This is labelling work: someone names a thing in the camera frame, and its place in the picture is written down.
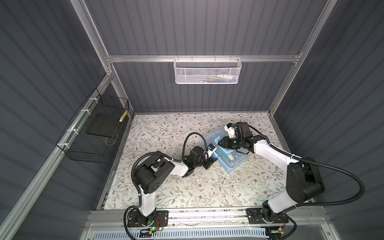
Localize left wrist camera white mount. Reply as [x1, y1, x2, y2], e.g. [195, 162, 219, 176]
[208, 144, 217, 158]

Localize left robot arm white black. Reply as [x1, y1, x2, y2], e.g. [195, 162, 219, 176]
[131, 144, 217, 218]

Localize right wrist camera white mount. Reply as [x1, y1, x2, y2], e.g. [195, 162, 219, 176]
[224, 122, 253, 139]

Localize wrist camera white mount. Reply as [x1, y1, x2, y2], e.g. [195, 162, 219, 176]
[208, 144, 217, 158]
[224, 122, 253, 139]

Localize black wire basket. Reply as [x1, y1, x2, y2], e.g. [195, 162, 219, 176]
[57, 90, 130, 164]

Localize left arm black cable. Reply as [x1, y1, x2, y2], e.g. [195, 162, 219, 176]
[123, 131, 208, 240]

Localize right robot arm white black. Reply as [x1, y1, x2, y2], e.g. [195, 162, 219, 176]
[218, 135, 325, 223]

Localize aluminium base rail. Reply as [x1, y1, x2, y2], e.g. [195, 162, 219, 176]
[80, 207, 325, 240]

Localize markers in white basket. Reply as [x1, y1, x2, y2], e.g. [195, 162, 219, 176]
[198, 75, 238, 84]

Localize blue plastic tool box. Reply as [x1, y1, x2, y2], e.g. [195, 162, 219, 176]
[204, 128, 248, 173]

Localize black pad in basket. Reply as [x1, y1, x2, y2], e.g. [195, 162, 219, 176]
[86, 113, 123, 138]

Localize yellow green marker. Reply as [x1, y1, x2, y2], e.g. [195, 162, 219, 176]
[119, 111, 128, 123]

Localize white wire mesh basket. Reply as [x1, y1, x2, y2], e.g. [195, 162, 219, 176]
[173, 58, 242, 85]

